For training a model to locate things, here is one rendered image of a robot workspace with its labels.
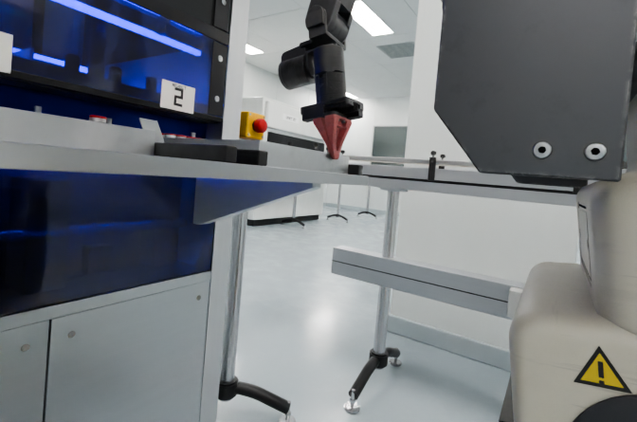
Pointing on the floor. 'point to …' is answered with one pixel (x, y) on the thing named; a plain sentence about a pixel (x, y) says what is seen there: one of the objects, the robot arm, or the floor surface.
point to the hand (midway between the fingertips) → (335, 155)
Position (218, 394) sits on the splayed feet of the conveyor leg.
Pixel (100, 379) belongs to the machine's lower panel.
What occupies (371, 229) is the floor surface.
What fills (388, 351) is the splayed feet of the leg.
